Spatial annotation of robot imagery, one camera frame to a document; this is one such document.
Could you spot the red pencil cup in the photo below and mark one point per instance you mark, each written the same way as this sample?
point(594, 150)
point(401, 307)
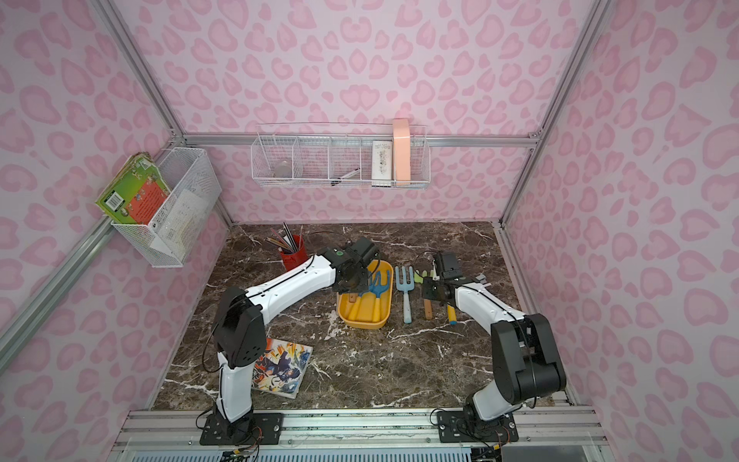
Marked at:
point(292, 260)

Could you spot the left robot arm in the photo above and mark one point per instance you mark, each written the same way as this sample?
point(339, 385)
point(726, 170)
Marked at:
point(240, 327)

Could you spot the blue rake yellow handle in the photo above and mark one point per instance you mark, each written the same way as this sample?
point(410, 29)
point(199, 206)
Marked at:
point(380, 283)

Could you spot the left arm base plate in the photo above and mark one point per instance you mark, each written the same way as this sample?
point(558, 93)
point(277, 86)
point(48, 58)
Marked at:
point(254, 428)

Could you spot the grey round object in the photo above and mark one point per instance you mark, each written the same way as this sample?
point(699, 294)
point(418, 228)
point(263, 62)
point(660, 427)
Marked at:
point(283, 169)

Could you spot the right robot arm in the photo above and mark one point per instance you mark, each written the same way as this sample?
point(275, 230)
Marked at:
point(526, 361)

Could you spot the light blue hand fork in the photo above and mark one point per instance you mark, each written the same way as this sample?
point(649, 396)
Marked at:
point(405, 283)

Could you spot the pink box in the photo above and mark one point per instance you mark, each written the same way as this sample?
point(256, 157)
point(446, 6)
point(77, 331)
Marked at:
point(402, 151)

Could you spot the white mesh wall basket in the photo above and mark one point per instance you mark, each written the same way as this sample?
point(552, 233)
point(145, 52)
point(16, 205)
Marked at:
point(182, 169)

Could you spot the white papers in basket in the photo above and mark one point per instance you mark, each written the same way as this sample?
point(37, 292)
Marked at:
point(177, 228)

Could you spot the yellow plastic storage box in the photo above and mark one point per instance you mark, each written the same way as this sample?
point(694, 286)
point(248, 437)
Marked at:
point(356, 310)

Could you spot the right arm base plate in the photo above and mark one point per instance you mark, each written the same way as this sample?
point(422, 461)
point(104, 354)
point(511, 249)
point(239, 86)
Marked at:
point(458, 426)

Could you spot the pencils in cup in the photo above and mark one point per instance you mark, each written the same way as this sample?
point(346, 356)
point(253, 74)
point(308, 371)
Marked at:
point(285, 240)

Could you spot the white card box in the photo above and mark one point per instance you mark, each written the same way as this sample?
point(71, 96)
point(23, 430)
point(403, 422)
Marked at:
point(382, 163)

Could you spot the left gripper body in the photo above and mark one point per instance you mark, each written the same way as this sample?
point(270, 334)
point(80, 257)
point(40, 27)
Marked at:
point(352, 277)

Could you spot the green red book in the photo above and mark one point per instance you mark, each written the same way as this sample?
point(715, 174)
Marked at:
point(137, 192)

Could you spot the white wire wall shelf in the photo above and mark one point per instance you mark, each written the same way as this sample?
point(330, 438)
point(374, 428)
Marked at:
point(321, 151)

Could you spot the manga comic book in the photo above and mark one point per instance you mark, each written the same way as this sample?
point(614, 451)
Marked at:
point(281, 369)

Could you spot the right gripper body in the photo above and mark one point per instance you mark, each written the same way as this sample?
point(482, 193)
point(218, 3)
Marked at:
point(436, 289)

